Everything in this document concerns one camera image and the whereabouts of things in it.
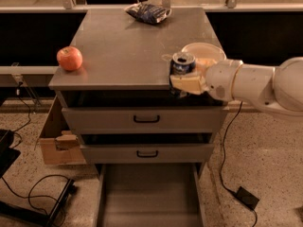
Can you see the cardboard box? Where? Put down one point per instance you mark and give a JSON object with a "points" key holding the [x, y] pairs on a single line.
{"points": [[59, 146]]}

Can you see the red apple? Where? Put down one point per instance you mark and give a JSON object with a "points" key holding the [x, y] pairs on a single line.
{"points": [[69, 58]]}

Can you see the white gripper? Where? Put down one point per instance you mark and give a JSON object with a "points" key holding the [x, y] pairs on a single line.
{"points": [[220, 78]]}

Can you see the blue chip bag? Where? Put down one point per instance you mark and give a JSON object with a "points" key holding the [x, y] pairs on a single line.
{"points": [[148, 13]]}

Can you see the grey top drawer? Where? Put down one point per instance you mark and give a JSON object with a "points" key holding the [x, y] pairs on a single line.
{"points": [[127, 120]]}

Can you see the grey drawer cabinet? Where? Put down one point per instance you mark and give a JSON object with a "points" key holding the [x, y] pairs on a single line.
{"points": [[126, 63]]}

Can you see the grey middle drawer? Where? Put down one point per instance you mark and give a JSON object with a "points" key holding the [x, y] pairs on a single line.
{"points": [[147, 148]]}

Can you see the white bowl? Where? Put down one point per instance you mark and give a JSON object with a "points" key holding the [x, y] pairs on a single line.
{"points": [[205, 50]]}

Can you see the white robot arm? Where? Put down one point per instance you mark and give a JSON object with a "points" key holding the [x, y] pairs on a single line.
{"points": [[274, 90]]}

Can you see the black power adapter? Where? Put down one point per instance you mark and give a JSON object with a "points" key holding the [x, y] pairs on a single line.
{"points": [[246, 198]]}

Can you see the blue pepsi can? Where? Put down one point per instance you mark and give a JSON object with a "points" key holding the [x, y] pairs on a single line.
{"points": [[180, 64]]}

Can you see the grey open bottom drawer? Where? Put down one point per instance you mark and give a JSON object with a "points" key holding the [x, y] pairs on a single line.
{"points": [[149, 195]]}

